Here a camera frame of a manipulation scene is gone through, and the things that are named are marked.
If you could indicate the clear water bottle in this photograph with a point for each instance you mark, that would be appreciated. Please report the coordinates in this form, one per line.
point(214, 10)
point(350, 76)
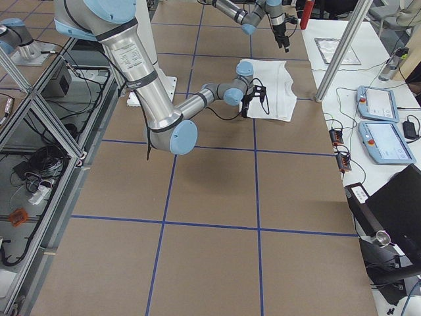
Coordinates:
point(392, 64)

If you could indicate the near blue teach pendant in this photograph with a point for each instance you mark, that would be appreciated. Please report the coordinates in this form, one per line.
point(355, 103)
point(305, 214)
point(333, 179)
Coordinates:
point(384, 143)

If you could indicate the orange black connector box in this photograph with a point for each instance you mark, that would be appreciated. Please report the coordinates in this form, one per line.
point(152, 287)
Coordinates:
point(336, 137)

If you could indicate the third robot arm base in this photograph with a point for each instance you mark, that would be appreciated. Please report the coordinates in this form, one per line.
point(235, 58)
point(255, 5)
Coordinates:
point(18, 43)

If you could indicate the orange tool under table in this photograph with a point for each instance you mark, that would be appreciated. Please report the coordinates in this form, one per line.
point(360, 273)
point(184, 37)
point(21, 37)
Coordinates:
point(18, 217)

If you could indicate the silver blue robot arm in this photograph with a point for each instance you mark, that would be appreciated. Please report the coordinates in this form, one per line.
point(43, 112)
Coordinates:
point(114, 25)
point(249, 21)

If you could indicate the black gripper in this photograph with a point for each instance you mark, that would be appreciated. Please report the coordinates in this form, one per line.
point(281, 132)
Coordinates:
point(280, 31)
point(246, 105)

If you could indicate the far blue teach pendant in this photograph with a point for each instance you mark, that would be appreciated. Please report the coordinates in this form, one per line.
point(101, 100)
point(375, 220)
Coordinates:
point(377, 104)

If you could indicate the red cylinder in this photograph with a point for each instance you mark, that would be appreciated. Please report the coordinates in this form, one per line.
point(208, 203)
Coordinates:
point(306, 14)

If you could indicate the white power strip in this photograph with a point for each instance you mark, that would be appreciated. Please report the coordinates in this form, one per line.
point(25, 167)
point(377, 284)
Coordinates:
point(42, 191)

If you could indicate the blue teach pendant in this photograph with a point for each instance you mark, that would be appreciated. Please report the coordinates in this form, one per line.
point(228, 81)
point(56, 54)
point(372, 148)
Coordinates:
point(384, 143)
point(377, 104)

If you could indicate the black power adapter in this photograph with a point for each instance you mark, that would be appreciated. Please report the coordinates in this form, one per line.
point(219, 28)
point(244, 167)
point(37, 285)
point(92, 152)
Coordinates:
point(409, 130)

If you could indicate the grey control box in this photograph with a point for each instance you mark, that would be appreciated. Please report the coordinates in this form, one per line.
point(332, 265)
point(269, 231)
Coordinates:
point(59, 83)

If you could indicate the white long-sleeve printed shirt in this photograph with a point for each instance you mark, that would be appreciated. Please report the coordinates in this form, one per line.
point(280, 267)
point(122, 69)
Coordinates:
point(278, 82)

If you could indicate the aluminium frame post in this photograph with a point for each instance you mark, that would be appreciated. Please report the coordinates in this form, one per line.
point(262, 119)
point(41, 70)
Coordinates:
point(349, 33)

